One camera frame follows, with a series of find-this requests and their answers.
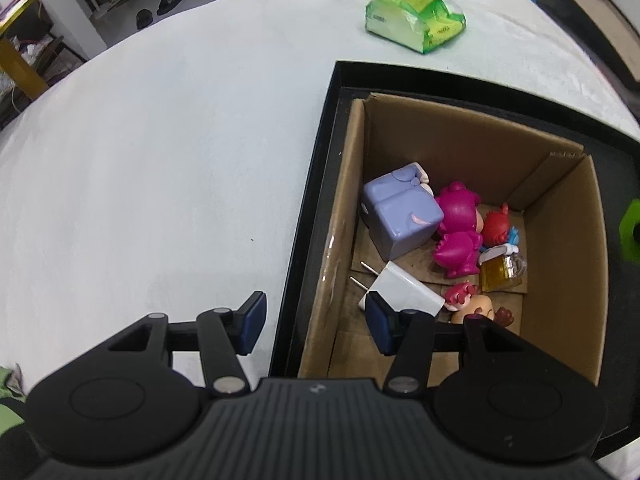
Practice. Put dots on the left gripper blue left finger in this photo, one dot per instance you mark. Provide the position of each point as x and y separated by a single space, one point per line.
250 319

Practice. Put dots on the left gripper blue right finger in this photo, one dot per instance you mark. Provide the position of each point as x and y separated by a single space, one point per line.
383 323

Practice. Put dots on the white charger plug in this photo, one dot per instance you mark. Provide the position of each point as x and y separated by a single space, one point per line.
400 290

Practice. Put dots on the brown-haired girl figurine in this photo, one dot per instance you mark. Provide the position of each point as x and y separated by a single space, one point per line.
465 298

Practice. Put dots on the magenta dinosaur figure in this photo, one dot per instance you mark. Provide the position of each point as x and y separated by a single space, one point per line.
460 231

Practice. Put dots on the lilac cube toy figure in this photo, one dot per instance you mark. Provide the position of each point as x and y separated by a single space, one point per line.
400 211

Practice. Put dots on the red-haired figure with jar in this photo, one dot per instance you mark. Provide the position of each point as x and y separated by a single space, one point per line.
502 264

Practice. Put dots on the green square tin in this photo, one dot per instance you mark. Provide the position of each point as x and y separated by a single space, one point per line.
629 230

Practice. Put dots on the white table cloth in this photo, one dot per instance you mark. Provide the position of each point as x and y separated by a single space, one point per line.
146 196

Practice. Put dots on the brown cardboard box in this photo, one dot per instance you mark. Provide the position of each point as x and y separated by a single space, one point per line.
486 175

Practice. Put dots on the black shallow tray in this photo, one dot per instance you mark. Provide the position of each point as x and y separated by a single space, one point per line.
615 157

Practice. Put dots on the green tissue pack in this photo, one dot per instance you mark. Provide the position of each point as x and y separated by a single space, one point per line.
419 25

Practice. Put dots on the black slipper pair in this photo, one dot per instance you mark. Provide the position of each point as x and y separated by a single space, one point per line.
145 17

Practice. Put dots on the black picture frame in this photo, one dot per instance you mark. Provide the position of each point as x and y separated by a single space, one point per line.
603 28

